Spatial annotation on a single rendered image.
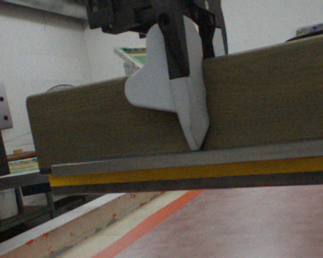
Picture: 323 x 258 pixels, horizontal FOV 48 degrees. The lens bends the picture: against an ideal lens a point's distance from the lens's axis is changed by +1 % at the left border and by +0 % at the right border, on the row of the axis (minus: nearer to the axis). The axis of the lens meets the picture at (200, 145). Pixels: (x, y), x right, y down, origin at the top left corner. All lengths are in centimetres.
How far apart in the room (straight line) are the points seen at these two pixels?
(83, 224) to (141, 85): 30
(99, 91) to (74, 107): 3
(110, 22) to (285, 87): 13
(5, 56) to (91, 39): 160
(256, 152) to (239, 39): 486
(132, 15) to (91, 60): 600
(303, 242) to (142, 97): 23
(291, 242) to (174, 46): 25
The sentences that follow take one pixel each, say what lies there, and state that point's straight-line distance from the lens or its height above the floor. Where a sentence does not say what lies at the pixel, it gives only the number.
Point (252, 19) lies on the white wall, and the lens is 508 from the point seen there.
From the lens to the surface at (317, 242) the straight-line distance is 40.
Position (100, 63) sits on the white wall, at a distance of 615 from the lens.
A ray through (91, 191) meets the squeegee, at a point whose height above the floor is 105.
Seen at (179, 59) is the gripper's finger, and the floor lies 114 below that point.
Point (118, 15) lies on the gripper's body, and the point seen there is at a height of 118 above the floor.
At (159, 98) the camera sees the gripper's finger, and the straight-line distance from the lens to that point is 26.
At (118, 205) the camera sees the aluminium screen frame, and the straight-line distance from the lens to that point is 59.
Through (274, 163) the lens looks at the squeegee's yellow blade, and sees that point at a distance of 26.
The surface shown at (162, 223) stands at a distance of 52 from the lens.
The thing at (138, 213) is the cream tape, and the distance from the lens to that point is 59.
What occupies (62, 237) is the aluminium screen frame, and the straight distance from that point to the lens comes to 50.
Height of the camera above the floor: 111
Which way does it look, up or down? 6 degrees down
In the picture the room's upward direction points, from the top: 9 degrees counter-clockwise
